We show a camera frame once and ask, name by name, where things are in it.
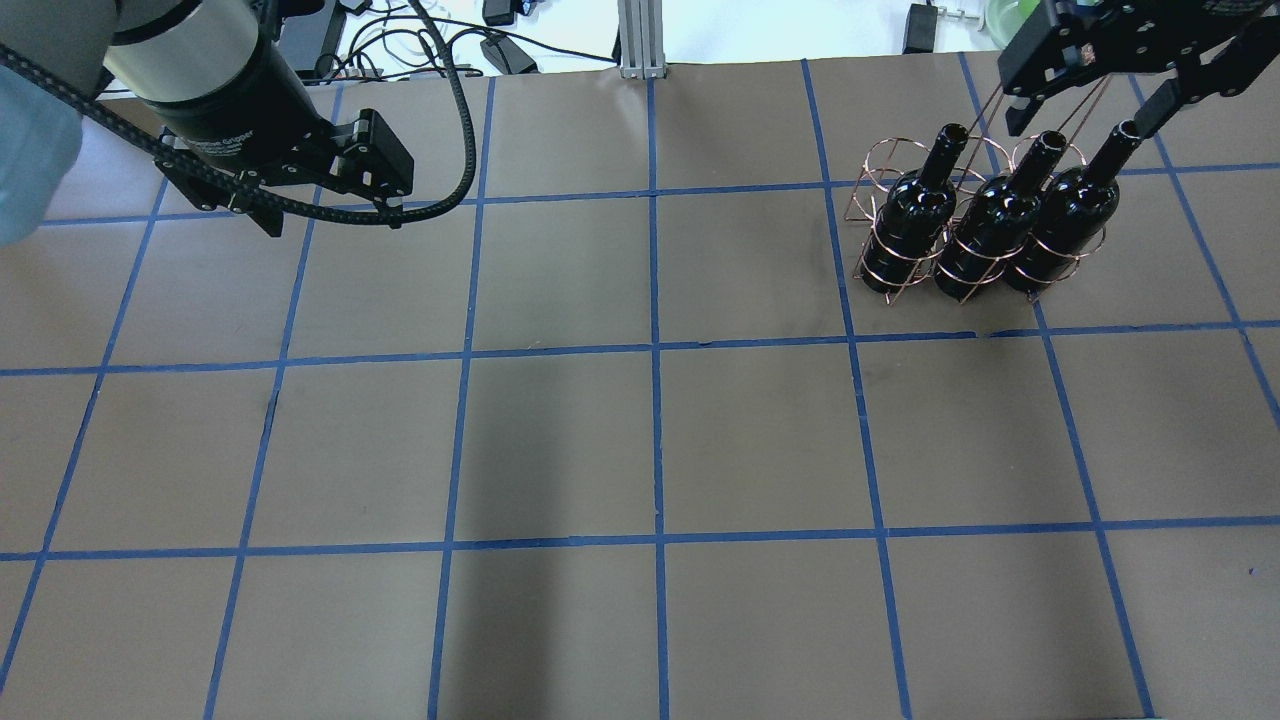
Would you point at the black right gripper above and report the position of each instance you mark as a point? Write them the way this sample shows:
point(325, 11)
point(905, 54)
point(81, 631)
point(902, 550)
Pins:
point(1100, 45)

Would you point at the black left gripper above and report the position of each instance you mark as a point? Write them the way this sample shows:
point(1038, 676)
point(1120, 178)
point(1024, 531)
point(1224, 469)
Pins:
point(243, 112)

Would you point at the dark glass wine bottle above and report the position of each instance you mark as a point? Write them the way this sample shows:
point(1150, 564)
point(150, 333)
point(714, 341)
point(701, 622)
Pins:
point(996, 222)

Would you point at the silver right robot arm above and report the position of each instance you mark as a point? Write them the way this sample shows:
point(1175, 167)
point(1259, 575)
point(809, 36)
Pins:
point(1210, 47)

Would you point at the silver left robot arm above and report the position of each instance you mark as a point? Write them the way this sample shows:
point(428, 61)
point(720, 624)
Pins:
point(82, 44)

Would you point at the dark wine bottle in basket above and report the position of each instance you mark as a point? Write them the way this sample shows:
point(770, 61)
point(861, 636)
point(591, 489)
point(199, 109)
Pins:
point(917, 208)

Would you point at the black power adapter brick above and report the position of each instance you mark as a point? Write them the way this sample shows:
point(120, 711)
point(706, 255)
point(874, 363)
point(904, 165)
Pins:
point(308, 35)

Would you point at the small black power adapter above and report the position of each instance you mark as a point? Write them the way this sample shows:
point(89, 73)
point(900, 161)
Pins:
point(507, 57)

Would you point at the brown paper table mat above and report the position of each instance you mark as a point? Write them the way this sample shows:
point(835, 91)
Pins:
point(623, 437)

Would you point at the copper wire wine basket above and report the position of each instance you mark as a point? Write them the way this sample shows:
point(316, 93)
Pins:
point(982, 159)

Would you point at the aluminium frame post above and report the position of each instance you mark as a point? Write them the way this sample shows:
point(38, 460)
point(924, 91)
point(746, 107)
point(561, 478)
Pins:
point(640, 33)

